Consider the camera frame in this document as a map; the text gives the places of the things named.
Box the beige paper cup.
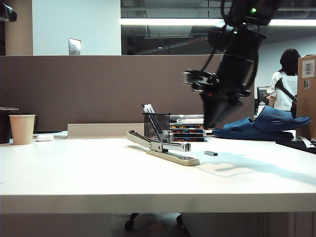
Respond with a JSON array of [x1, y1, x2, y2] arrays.
[[9, 114, 37, 146]]

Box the black cup with lid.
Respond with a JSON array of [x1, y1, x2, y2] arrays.
[[0, 107, 20, 144]]

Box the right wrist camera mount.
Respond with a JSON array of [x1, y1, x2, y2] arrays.
[[182, 70, 219, 92]]

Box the black computer monitor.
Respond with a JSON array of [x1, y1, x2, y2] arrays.
[[256, 86, 272, 107]]

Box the paper wrapped straw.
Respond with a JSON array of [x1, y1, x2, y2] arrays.
[[297, 135, 316, 149]]

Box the long ceiling light strip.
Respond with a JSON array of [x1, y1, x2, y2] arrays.
[[120, 18, 316, 27]]

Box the brown desk partition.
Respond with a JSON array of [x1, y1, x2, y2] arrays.
[[0, 54, 255, 139]]

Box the tall brown cardboard box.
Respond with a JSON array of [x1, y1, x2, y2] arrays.
[[295, 54, 316, 140]]

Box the office chair wheel base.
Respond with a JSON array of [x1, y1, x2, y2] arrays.
[[124, 212, 185, 232]]

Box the metal wall switch plate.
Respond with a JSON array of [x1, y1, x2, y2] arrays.
[[68, 38, 82, 56]]

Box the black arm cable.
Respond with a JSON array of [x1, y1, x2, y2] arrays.
[[201, 24, 234, 73]]

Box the white marker pen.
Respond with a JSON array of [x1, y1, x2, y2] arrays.
[[176, 118, 205, 124]]

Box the navy blue rubber slipper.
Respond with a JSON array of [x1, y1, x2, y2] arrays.
[[251, 106, 312, 134], [212, 118, 294, 142]]

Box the black desk mat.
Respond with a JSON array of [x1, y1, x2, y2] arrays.
[[276, 138, 316, 155]]

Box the black mesh pen holder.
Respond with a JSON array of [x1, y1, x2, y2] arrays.
[[142, 113, 172, 143]]

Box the clear black ballpoint pen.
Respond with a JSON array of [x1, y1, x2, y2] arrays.
[[146, 103, 165, 142]]

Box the person in white shirt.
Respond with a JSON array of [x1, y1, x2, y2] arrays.
[[266, 48, 301, 112]]

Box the beige desk cable cover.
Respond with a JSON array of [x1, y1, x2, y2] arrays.
[[67, 123, 145, 139]]

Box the beige long reach stapler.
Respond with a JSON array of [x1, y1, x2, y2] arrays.
[[126, 130, 200, 166]]

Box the pens in holder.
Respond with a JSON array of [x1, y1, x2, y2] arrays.
[[142, 104, 160, 143]]

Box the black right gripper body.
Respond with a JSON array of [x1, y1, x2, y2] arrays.
[[197, 79, 252, 104]]

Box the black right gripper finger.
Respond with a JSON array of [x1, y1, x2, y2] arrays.
[[201, 95, 224, 129], [214, 98, 244, 128]]

